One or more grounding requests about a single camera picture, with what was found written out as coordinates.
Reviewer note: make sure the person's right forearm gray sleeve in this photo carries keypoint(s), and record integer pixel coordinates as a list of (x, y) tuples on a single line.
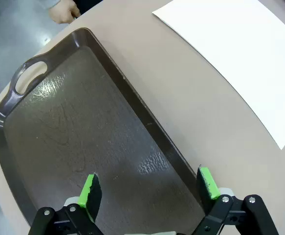
[(48, 3)]

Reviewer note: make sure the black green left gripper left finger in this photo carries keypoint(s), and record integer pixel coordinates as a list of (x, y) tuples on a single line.
[(93, 195)]

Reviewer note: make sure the white A4 paper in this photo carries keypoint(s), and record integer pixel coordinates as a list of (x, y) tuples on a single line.
[(242, 61)]

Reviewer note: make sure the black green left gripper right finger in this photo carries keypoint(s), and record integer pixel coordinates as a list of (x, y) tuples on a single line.
[(205, 191)]

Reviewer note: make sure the person's right hand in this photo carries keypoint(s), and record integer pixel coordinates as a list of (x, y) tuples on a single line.
[(64, 12)]

